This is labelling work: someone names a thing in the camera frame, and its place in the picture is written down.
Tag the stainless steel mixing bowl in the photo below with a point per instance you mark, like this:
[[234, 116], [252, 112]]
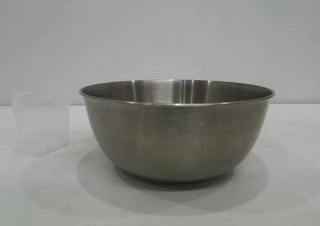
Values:
[[175, 135]]

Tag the clear plastic measuring cup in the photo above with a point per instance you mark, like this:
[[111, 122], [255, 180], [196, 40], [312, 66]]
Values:
[[40, 123]]

